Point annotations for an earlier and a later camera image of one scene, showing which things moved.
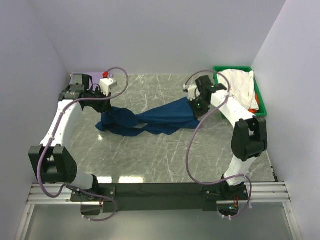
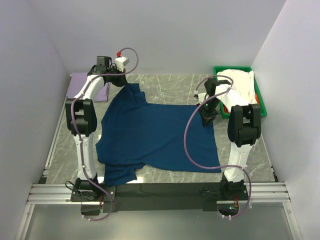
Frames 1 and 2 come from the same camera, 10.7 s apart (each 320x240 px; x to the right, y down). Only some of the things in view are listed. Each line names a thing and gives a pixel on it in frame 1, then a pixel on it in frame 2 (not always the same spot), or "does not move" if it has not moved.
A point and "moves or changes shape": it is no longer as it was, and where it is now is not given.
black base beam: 137,197 does not move
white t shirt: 242,87 does not move
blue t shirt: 166,120 moves or changes shape
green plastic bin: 262,111 does not move
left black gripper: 105,105 → 122,82
